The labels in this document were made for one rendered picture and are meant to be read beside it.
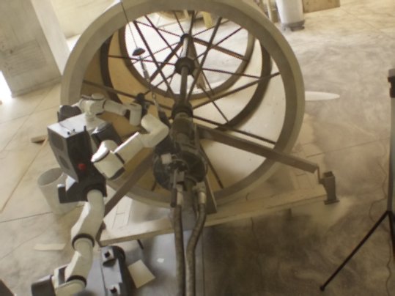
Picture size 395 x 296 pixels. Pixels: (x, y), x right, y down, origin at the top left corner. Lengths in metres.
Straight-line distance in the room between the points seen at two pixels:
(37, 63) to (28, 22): 0.87
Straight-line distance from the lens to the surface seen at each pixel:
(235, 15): 2.35
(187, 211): 1.75
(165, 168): 1.94
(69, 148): 1.91
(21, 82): 8.59
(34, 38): 8.14
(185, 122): 2.32
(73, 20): 13.39
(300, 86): 2.57
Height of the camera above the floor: 1.99
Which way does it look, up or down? 32 degrees down
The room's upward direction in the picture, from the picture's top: 16 degrees counter-clockwise
